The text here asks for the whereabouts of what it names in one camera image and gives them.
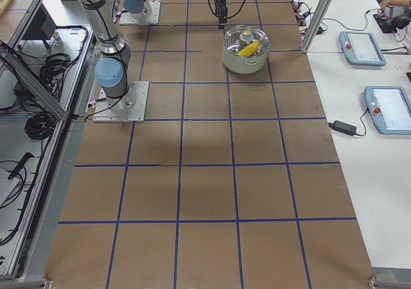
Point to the glass pot lid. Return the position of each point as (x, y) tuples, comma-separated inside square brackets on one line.
[(241, 35)]

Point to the yellow corn cob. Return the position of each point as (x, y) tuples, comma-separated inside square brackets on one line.
[(250, 49)]

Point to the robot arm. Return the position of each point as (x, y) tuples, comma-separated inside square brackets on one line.
[(184, 49), (137, 8)]

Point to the pale green cooking pot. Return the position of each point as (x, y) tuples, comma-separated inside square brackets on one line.
[(242, 65)]

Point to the far teach pendant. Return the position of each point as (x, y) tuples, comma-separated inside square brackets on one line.
[(361, 49)]

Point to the teach pendant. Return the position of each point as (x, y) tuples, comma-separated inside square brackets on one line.
[(361, 49), (389, 109)]

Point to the black power adapter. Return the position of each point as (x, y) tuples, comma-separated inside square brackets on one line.
[(342, 127)]

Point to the black monitor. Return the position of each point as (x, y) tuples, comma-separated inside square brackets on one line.
[(42, 27)]

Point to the near teach pendant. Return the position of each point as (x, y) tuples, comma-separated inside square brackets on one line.
[(389, 109)]

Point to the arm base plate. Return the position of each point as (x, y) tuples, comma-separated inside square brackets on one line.
[(126, 18), (131, 107)]

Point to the aluminium frame post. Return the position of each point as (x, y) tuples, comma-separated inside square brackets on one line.
[(315, 22)]

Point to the aluminium frame rail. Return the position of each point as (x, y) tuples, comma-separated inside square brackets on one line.
[(30, 80)]

